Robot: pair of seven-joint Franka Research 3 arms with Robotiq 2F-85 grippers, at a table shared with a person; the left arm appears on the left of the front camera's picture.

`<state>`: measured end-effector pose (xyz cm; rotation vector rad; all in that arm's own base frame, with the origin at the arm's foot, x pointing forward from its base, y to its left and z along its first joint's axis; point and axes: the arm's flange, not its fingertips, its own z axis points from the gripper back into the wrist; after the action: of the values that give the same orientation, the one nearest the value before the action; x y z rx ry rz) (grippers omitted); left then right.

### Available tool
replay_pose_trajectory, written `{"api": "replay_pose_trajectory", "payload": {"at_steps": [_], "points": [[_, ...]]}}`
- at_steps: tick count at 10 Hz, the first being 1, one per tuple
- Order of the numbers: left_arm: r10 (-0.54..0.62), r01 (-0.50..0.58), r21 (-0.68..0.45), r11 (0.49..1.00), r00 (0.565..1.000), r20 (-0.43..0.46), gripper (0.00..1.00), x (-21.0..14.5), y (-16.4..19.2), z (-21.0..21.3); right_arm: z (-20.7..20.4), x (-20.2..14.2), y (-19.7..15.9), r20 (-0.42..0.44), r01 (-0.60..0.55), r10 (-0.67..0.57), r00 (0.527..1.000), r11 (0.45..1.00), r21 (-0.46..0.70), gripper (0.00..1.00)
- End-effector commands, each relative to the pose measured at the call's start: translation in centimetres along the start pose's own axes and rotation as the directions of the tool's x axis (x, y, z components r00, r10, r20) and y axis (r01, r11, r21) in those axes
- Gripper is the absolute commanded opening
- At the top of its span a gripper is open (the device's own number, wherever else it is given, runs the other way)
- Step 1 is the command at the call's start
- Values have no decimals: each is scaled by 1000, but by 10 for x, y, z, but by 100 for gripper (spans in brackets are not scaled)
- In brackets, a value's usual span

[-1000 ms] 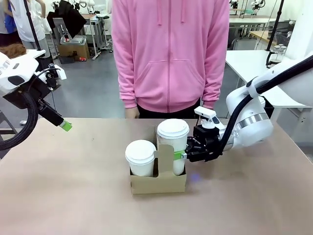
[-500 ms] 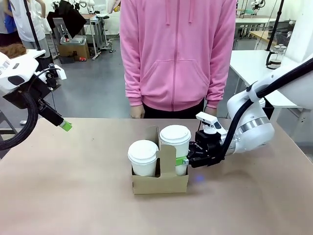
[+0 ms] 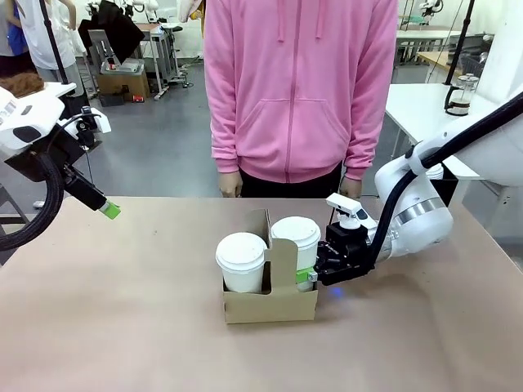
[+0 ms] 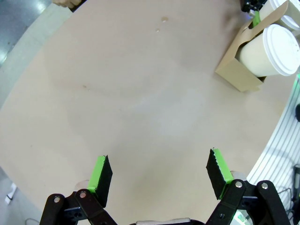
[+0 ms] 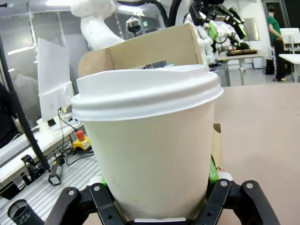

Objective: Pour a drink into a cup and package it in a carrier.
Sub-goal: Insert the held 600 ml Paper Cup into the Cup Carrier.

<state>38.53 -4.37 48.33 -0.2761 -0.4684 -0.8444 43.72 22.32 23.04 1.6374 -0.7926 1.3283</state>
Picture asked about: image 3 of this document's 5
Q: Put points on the glass french press with coffee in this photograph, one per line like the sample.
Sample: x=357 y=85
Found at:
x=461 y=96

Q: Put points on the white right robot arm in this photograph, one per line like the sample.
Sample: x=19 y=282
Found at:
x=425 y=237

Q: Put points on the small red object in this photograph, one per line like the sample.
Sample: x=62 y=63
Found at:
x=139 y=99

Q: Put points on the white plastic cup lid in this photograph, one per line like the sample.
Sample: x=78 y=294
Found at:
x=296 y=232
x=241 y=251

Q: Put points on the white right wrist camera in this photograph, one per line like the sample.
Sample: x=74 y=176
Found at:
x=343 y=203

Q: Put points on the white table with brown fur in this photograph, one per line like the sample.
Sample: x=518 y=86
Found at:
x=61 y=89

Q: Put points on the black cloth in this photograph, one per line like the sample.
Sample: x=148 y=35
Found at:
x=114 y=28

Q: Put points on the grey device on box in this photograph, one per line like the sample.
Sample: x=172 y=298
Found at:
x=122 y=67

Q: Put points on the white rolling desk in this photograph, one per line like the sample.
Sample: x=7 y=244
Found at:
x=163 y=49

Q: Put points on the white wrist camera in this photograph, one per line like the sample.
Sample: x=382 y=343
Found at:
x=343 y=203
x=100 y=122

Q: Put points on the person's left forearm pink sleeve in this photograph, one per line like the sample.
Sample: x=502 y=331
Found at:
x=365 y=139

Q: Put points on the large white table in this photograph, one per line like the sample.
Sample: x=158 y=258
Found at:
x=417 y=106

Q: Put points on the brown cardboard cup carrier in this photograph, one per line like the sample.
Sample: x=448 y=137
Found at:
x=269 y=306

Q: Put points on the cardboard box on floor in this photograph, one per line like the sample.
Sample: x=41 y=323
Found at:
x=122 y=85

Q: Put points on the person's right forearm pink sleeve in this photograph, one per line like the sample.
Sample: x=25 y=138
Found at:
x=224 y=139

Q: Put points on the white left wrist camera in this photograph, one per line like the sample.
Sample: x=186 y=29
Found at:
x=100 y=122

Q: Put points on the person in white shirt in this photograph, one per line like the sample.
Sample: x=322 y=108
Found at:
x=45 y=36

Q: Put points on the brown furry object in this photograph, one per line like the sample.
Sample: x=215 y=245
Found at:
x=20 y=85

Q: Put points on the black tripod pole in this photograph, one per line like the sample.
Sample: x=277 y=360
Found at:
x=461 y=41
x=53 y=45

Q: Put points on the person's right hand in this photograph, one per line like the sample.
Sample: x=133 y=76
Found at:
x=231 y=184

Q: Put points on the person's left hand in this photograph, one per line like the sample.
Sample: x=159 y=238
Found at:
x=351 y=188

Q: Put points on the person in pink hoodie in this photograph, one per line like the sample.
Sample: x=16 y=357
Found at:
x=294 y=90

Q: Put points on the long white table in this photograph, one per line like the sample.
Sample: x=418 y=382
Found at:
x=425 y=36

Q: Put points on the wooden top table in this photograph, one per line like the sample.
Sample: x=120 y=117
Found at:
x=437 y=59

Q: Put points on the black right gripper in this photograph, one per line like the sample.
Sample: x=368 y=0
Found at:
x=347 y=253

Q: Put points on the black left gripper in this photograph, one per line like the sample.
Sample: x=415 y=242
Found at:
x=45 y=163

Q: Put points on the white cloth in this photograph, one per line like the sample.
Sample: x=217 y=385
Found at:
x=190 y=10

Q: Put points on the person in blue top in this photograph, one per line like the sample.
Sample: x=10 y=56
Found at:
x=10 y=36

